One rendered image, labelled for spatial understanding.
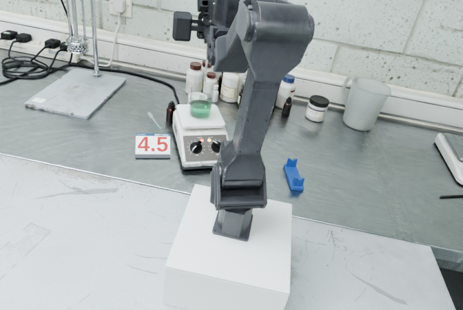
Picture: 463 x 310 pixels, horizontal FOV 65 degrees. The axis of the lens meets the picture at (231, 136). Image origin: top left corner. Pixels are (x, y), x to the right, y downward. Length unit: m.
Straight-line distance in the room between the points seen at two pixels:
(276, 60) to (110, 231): 0.51
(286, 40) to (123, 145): 0.68
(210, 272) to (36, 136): 0.66
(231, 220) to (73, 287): 0.30
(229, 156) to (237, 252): 0.17
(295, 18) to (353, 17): 0.94
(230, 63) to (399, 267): 0.55
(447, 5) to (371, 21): 0.24
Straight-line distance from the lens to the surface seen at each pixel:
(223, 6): 0.71
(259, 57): 0.44
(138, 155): 0.98
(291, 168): 1.01
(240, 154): 0.56
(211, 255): 0.63
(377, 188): 1.07
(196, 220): 0.67
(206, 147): 0.95
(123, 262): 0.75
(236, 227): 0.63
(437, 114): 1.53
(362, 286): 0.81
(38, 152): 1.03
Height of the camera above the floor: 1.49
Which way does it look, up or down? 32 degrees down
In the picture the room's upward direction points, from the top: 10 degrees clockwise
